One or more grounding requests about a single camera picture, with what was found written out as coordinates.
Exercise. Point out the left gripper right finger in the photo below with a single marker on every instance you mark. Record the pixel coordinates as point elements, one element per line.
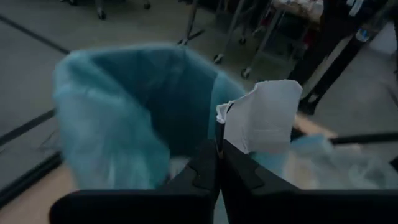
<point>242,177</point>

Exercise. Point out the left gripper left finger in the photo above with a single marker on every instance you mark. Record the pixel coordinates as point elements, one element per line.
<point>199,174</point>

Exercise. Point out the blue plastic trash bag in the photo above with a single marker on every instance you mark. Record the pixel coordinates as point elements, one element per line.
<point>109,124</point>

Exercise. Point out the metal rolling cart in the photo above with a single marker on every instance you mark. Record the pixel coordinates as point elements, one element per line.
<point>245,73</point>

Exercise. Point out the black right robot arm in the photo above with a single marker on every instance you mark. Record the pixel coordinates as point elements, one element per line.
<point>335,62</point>

